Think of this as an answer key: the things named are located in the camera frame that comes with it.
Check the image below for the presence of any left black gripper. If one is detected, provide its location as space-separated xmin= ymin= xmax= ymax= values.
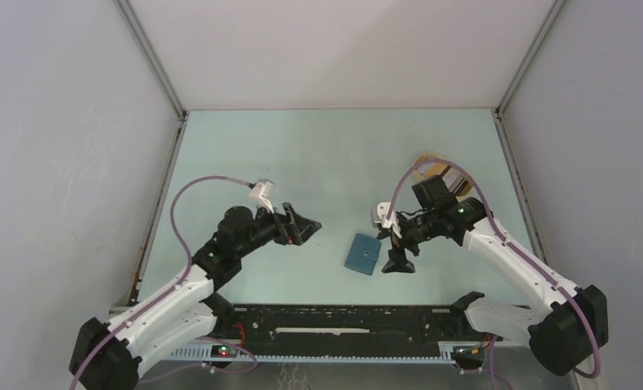
xmin=236 ymin=201 xmax=320 ymax=259

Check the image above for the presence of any blue card holder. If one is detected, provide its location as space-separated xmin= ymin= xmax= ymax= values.
xmin=344 ymin=233 xmax=381 ymax=276

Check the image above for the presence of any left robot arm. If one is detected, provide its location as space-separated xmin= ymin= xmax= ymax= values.
xmin=69 ymin=203 xmax=322 ymax=389

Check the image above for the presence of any beige oval tray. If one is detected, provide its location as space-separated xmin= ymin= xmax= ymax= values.
xmin=411 ymin=152 xmax=472 ymax=197

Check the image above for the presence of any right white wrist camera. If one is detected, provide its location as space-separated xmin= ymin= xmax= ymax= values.
xmin=371 ymin=201 xmax=402 ymax=240

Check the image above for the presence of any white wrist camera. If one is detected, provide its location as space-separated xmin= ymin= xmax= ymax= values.
xmin=249 ymin=179 xmax=276 ymax=214
xmin=371 ymin=201 xmax=402 ymax=240

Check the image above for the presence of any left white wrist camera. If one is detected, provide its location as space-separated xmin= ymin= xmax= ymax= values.
xmin=249 ymin=179 xmax=276 ymax=214

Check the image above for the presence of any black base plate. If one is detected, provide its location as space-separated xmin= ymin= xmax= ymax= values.
xmin=211 ymin=304 xmax=484 ymax=358

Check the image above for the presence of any grey cable duct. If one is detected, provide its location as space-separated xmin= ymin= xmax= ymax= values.
xmin=163 ymin=344 xmax=455 ymax=364

